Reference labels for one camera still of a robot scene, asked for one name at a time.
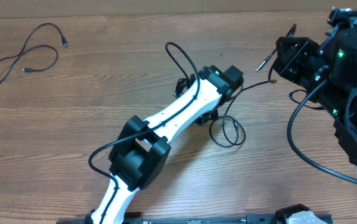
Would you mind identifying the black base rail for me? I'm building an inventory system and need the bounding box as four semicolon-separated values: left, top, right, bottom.
56;203;333;224

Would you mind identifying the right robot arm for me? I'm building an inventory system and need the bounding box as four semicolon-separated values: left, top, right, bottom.
272;26;357;185

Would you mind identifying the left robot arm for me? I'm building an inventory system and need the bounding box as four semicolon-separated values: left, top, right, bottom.
84;65;244;223

